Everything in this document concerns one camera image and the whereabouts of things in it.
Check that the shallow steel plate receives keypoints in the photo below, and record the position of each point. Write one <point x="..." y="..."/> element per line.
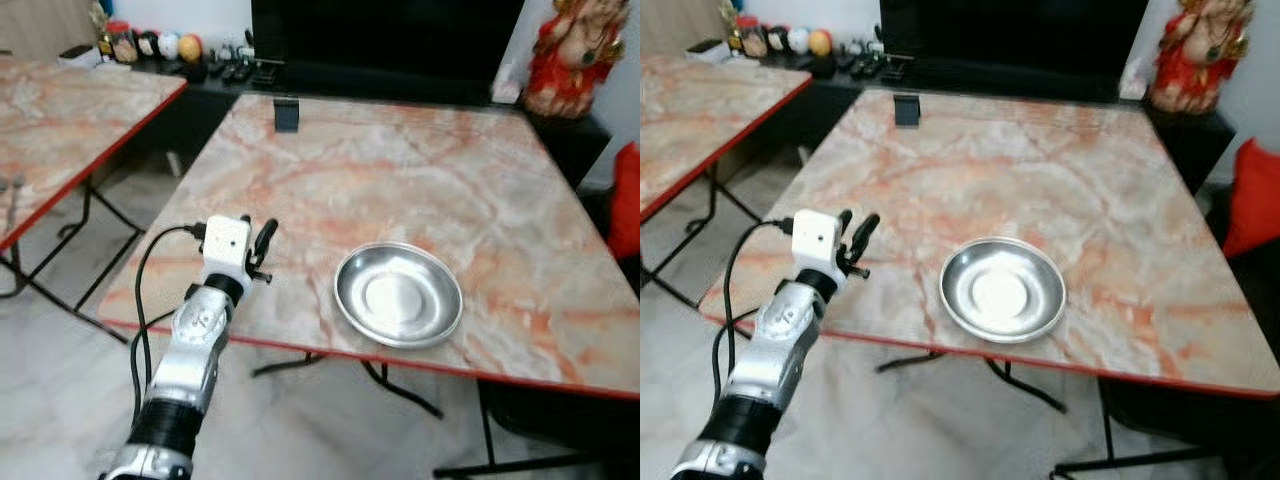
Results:
<point x="1003" y="290"/>
<point x="398" y="295"/>

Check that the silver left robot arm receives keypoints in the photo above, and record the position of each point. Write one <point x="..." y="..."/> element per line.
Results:
<point x="190" y="360"/>
<point x="775" y="350"/>

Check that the small black stand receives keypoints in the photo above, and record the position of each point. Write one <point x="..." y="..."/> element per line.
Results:
<point x="286" y="115"/>
<point x="907" y="110"/>

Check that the marble top folding table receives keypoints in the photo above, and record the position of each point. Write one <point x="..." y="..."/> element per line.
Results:
<point x="60" y="110"/>
<point x="1050" y="170"/>
<point x="700" y="110"/>
<point x="400" y="180"/>

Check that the yellow round figurine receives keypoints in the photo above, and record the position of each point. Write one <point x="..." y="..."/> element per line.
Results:
<point x="820" y="43"/>
<point x="190" y="48"/>

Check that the white round figurine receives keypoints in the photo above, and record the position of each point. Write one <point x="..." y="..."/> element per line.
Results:
<point x="799" y="41"/>
<point x="169" y="46"/>

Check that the black round figurine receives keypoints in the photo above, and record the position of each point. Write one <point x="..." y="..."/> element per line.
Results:
<point x="148" y="45"/>
<point x="778" y="40"/>

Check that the red lid jar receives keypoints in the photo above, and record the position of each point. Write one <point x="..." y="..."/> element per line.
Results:
<point x="750" y="40"/>
<point x="121" y="45"/>

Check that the red cushion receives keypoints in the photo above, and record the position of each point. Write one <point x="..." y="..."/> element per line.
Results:
<point x="626" y="200"/>
<point x="1255" y="200"/>

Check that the black television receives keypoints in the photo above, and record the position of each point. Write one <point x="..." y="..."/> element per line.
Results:
<point x="390" y="40"/>
<point x="1010" y="40"/>

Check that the gold trophy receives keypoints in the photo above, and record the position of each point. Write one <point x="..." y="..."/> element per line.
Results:
<point x="729" y="18"/>
<point x="99" y="22"/>

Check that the steel fork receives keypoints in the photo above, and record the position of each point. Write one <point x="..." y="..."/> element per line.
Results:
<point x="12" y="186"/>

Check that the light wooden cabinet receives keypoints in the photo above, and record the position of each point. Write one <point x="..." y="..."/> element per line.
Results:
<point x="40" y="25"/>
<point x="675" y="20"/>

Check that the red and gold statue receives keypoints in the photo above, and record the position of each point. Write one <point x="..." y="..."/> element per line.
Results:
<point x="570" y="70"/>
<point x="1195" y="65"/>

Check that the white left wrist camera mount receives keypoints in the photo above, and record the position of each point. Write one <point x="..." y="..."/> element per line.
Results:
<point x="817" y="240"/>
<point x="225" y="245"/>

